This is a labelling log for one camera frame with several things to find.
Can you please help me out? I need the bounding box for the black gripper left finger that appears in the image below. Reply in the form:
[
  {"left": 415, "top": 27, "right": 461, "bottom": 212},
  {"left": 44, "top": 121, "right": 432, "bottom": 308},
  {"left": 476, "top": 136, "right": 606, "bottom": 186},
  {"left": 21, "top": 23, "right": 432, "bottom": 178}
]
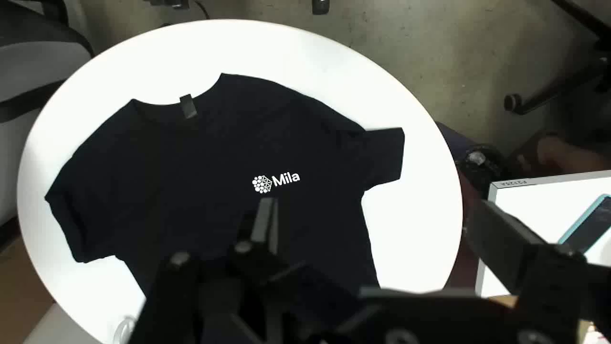
[{"left": 249, "top": 195, "right": 283, "bottom": 254}]

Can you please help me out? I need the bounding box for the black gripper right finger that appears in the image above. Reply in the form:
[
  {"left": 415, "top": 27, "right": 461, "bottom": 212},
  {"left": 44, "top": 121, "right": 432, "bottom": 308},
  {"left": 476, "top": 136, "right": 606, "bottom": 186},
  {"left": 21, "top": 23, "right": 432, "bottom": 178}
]
[{"left": 468, "top": 197, "right": 558, "bottom": 300}]

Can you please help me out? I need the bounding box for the black t-shirt white logo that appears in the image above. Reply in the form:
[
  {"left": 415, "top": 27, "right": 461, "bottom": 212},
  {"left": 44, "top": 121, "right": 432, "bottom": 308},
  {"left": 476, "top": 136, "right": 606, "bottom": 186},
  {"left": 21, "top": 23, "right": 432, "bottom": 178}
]
[{"left": 44, "top": 71, "right": 407, "bottom": 302}]

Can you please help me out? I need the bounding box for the teal smartphone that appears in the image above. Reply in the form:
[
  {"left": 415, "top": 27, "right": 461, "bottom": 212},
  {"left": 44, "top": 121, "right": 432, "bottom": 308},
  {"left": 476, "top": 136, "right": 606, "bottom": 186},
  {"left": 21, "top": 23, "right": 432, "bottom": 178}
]
[{"left": 556, "top": 193, "right": 611, "bottom": 256}]

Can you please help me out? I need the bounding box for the black office chair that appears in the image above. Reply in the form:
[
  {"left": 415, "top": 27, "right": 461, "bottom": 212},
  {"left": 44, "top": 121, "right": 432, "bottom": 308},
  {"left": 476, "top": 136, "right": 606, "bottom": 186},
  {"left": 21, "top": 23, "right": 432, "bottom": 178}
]
[{"left": 503, "top": 0, "right": 611, "bottom": 119}]

